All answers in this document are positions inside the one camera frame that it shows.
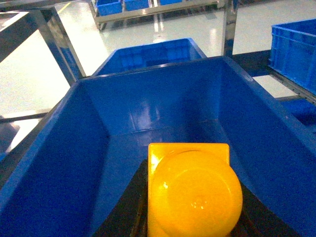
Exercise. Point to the large blue bin left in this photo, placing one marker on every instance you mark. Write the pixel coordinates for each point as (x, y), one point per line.
(75, 171)

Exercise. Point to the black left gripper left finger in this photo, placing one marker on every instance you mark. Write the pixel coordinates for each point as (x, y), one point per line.
(130, 214)

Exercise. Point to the yellow toy building block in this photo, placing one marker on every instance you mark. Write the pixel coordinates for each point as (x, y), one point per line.
(192, 190)

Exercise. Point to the far steel bin rack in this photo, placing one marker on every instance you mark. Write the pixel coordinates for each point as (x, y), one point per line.
(154, 8)

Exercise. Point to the blue bin behind left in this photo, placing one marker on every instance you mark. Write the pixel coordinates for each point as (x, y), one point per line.
(147, 55)

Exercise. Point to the blue bin behind right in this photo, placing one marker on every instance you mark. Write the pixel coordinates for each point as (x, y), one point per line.
(293, 52)

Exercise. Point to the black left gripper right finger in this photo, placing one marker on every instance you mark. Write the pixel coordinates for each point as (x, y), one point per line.
(256, 220)

